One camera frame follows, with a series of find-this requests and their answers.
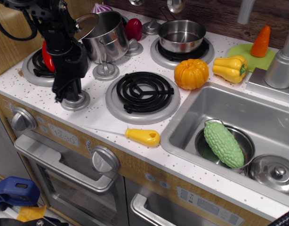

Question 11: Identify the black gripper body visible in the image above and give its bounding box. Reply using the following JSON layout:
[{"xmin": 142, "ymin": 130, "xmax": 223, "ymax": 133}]
[{"xmin": 42, "ymin": 39, "xmax": 88, "ymax": 92}]

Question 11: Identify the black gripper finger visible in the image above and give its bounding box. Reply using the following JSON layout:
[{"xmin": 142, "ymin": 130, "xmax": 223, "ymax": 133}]
[
  {"xmin": 65, "ymin": 79, "xmax": 81, "ymax": 101},
  {"xmin": 54, "ymin": 82, "xmax": 68, "ymax": 102}
]

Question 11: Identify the grey stove knob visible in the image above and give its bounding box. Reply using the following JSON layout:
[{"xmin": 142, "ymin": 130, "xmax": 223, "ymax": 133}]
[
  {"xmin": 61, "ymin": 90, "xmax": 90, "ymax": 112},
  {"xmin": 92, "ymin": 62, "xmax": 120, "ymax": 81},
  {"xmin": 125, "ymin": 38, "xmax": 143, "ymax": 57},
  {"xmin": 142, "ymin": 19, "xmax": 160, "ymax": 35}
]

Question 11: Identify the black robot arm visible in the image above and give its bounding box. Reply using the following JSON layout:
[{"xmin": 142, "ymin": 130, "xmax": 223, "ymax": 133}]
[{"xmin": 0, "ymin": 0, "xmax": 88, "ymax": 102}]

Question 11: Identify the grey left oven knob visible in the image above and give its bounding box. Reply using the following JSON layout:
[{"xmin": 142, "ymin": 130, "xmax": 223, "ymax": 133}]
[{"xmin": 11, "ymin": 107, "xmax": 38, "ymax": 132}]

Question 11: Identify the grey oven knob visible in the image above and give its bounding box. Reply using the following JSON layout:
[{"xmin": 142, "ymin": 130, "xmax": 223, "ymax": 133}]
[
  {"xmin": 11, "ymin": 107, "xmax": 38, "ymax": 132},
  {"xmin": 90, "ymin": 145, "xmax": 120, "ymax": 174}
]

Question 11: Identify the grey right oven knob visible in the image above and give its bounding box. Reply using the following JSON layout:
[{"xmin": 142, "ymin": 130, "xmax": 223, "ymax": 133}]
[{"xmin": 90, "ymin": 145, "xmax": 120, "ymax": 174}]

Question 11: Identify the grey back stove knob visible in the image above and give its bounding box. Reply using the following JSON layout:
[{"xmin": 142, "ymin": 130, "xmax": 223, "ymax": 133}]
[{"xmin": 142, "ymin": 19, "xmax": 160, "ymax": 35}]

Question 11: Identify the black left burner coil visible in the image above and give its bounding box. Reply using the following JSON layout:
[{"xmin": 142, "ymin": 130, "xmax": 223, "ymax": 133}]
[{"xmin": 32, "ymin": 49, "xmax": 55, "ymax": 78}]

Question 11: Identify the black burner coil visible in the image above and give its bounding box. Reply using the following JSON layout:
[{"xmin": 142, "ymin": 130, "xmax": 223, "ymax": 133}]
[
  {"xmin": 116, "ymin": 72, "xmax": 175, "ymax": 113},
  {"xmin": 32, "ymin": 49, "xmax": 55, "ymax": 78},
  {"xmin": 157, "ymin": 39, "xmax": 209, "ymax": 62}
]

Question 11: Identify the tall steel pot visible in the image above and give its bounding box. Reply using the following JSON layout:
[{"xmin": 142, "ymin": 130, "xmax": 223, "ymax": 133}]
[{"xmin": 82, "ymin": 11, "xmax": 129, "ymax": 64}]

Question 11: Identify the purple white toy onion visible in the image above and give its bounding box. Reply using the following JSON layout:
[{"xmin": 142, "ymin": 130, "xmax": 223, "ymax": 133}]
[{"xmin": 91, "ymin": 3, "xmax": 113, "ymax": 14}]

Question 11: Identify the black front burner coil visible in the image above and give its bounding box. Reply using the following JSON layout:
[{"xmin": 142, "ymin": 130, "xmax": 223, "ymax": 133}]
[{"xmin": 116, "ymin": 72, "xmax": 175, "ymax": 113}]

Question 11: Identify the red toy vegetable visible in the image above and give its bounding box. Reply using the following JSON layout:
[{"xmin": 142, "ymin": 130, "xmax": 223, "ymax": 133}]
[{"xmin": 124, "ymin": 18, "xmax": 143, "ymax": 41}]

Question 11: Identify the hanging steel spoon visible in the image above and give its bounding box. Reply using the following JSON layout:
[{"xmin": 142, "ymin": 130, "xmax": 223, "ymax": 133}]
[{"xmin": 129, "ymin": 0, "xmax": 145, "ymax": 6}]

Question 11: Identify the blue clamp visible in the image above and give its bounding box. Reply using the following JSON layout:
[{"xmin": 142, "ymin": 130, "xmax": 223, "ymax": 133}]
[{"xmin": 0, "ymin": 177, "xmax": 40, "ymax": 206}]

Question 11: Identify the steel saucepan on burner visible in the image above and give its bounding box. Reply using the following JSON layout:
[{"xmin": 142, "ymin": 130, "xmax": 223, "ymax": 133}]
[{"xmin": 158, "ymin": 7, "xmax": 206, "ymax": 54}]

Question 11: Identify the orange toy pumpkin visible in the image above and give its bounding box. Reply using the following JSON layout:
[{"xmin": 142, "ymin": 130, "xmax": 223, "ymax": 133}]
[{"xmin": 174, "ymin": 59, "xmax": 209, "ymax": 90}]

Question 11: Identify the hanging steel ladle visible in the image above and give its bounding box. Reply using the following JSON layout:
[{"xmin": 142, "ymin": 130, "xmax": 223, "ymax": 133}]
[{"xmin": 167, "ymin": 0, "xmax": 185, "ymax": 14}]

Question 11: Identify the yellow cloth piece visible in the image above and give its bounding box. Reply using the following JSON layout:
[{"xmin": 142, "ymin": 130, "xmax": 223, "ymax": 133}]
[{"xmin": 16, "ymin": 205, "xmax": 46, "ymax": 222}]

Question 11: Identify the black back burner coil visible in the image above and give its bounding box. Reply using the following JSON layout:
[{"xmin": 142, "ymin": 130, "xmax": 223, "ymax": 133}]
[{"xmin": 157, "ymin": 39, "xmax": 209, "ymax": 62}]

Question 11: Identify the green toy bitter gourd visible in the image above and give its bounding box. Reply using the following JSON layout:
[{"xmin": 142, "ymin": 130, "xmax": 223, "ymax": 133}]
[{"xmin": 203, "ymin": 121, "xmax": 244, "ymax": 169}]

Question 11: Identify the yellow toy bell pepper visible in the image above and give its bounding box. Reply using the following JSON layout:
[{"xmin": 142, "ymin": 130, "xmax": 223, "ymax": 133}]
[{"xmin": 212, "ymin": 55, "xmax": 248, "ymax": 83}]

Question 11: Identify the steel pot in sink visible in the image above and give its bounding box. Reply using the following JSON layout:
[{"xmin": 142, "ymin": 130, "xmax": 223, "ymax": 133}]
[{"xmin": 194, "ymin": 119, "xmax": 255, "ymax": 173}]

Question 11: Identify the green round plate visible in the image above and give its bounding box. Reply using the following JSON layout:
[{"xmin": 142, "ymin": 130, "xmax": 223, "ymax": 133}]
[{"xmin": 227, "ymin": 44, "xmax": 276, "ymax": 73}]

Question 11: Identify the orange toy carrot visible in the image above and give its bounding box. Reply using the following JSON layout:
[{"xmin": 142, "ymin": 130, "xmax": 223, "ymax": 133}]
[{"xmin": 250, "ymin": 26, "xmax": 271, "ymax": 57}]

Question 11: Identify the silver sink basin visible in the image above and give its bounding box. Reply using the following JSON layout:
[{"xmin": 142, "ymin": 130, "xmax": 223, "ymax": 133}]
[{"xmin": 160, "ymin": 82, "xmax": 289, "ymax": 208}]

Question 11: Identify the silver faucet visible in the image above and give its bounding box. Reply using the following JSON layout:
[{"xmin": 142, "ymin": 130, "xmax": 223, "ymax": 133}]
[{"xmin": 237, "ymin": 0, "xmax": 289, "ymax": 105}]

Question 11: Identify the steel lid in sink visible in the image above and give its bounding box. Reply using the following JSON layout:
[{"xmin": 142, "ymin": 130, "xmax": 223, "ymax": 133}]
[{"xmin": 245, "ymin": 154, "xmax": 289, "ymax": 196}]

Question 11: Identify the black cable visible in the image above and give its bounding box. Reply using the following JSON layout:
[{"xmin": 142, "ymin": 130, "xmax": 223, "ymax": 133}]
[{"xmin": 0, "ymin": 7, "xmax": 39, "ymax": 41}]

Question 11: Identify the grey oven door handle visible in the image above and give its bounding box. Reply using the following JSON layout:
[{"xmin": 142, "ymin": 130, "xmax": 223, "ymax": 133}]
[{"xmin": 14, "ymin": 135, "xmax": 114, "ymax": 195}]

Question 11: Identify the yellow handled toy knife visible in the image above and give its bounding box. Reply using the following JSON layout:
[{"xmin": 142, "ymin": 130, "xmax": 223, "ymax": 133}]
[{"xmin": 83, "ymin": 121, "xmax": 161, "ymax": 147}]

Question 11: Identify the grey dishwasher door handle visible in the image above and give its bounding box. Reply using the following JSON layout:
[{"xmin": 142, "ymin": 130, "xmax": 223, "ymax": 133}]
[{"xmin": 130, "ymin": 194, "xmax": 175, "ymax": 226}]

